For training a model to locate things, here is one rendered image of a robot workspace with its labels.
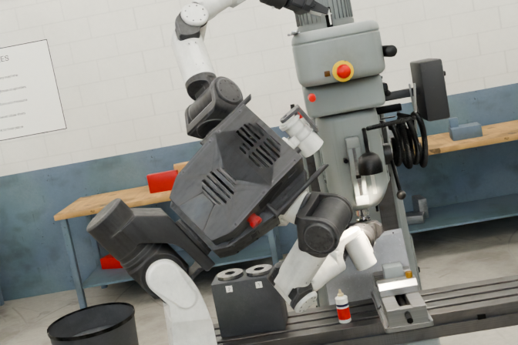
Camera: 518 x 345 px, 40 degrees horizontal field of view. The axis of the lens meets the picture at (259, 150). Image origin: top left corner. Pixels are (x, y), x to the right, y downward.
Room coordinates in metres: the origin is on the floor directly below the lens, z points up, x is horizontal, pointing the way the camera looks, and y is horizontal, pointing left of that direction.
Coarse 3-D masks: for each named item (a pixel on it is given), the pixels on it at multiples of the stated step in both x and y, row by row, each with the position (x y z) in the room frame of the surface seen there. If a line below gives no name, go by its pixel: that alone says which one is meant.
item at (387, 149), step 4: (384, 144) 2.29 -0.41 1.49; (388, 144) 2.29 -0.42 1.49; (384, 148) 2.28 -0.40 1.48; (388, 148) 2.27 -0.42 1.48; (384, 152) 2.27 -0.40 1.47; (388, 152) 2.27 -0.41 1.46; (388, 156) 2.27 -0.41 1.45; (392, 156) 2.27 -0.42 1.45; (388, 160) 2.27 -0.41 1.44; (392, 160) 2.27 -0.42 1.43; (392, 164) 2.26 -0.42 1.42; (392, 168) 2.25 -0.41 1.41; (396, 172) 2.23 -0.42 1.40; (396, 176) 2.22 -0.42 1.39; (396, 180) 2.21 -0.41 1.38; (396, 184) 2.20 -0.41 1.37; (400, 188) 2.19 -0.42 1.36; (400, 192) 2.16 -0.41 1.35; (404, 192) 2.17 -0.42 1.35; (400, 196) 2.16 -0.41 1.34; (404, 196) 2.16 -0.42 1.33
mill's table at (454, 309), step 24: (432, 288) 2.36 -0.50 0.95; (456, 288) 2.32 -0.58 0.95; (480, 288) 2.28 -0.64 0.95; (504, 288) 2.24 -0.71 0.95; (288, 312) 2.39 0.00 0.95; (312, 312) 2.35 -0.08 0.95; (336, 312) 2.30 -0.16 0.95; (360, 312) 2.27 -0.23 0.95; (432, 312) 2.15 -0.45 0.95; (456, 312) 2.13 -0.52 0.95; (480, 312) 2.12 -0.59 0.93; (504, 312) 2.13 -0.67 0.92; (216, 336) 2.30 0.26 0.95; (240, 336) 2.25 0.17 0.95; (264, 336) 2.23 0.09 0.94; (288, 336) 2.18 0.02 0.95; (312, 336) 2.16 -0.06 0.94; (336, 336) 2.15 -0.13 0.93; (360, 336) 2.16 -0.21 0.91; (384, 336) 2.14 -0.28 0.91; (408, 336) 2.14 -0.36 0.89; (432, 336) 2.13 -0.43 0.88
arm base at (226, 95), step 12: (216, 84) 1.85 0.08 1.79; (228, 84) 1.87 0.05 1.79; (216, 96) 1.82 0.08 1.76; (228, 96) 1.84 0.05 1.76; (240, 96) 1.87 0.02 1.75; (216, 108) 1.81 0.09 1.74; (228, 108) 1.83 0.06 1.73; (204, 120) 1.83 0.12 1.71; (216, 120) 1.83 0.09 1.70; (192, 132) 1.87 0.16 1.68; (204, 132) 1.87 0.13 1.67
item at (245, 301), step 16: (224, 272) 2.34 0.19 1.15; (240, 272) 2.30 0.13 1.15; (256, 272) 2.27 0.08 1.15; (224, 288) 2.26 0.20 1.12; (240, 288) 2.25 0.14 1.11; (256, 288) 2.24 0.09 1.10; (272, 288) 2.24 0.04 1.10; (224, 304) 2.26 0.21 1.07; (240, 304) 2.25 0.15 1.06; (256, 304) 2.25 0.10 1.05; (272, 304) 2.24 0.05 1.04; (224, 320) 2.26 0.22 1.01; (240, 320) 2.25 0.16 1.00; (256, 320) 2.25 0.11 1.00; (272, 320) 2.24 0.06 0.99; (224, 336) 2.26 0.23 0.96
